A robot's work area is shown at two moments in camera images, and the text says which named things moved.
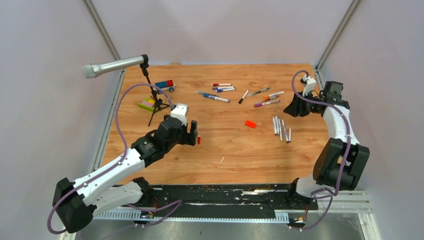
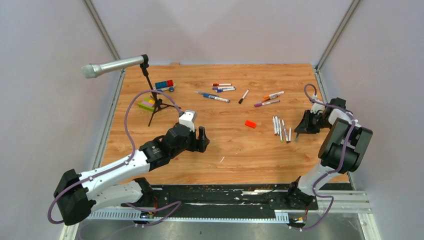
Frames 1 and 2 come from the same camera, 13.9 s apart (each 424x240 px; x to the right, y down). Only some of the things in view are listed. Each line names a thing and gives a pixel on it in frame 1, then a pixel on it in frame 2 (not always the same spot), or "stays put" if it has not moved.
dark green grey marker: x=259 y=91 to x=296 y=137
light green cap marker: x=281 y=137 stays put
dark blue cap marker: x=285 y=132 stays put
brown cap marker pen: x=274 y=126 stays put
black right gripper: x=295 y=108 to x=304 y=127
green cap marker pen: x=277 y=124 stays put
